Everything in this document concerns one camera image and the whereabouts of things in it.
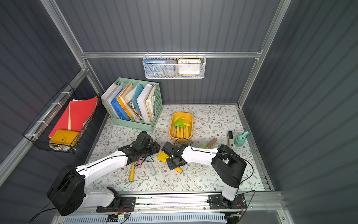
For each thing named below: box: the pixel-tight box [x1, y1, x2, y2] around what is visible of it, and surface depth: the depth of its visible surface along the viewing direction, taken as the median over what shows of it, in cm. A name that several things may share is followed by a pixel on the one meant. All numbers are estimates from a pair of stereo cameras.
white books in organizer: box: [136, 84, 156, 125], surface depth 95 cm
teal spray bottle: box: [233, 131, 252, 147], surface depth 91 cm
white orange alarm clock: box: [178, 58, 202, 75], surface depth 90 cm
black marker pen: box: [228, 130, 234, 150], surface depth 97 cm
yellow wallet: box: [49, 129, 80, 146], surface depth 65 cm
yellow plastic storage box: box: [169, 112, 194, 142], surface depth 104 cm
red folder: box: [48, 96, 97, 138], surface depth 76 cm
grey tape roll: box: [162, 59, 179, 77], surface depth 89 cm
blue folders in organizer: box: [110, 98, 131, 121], surface depth 98 cm
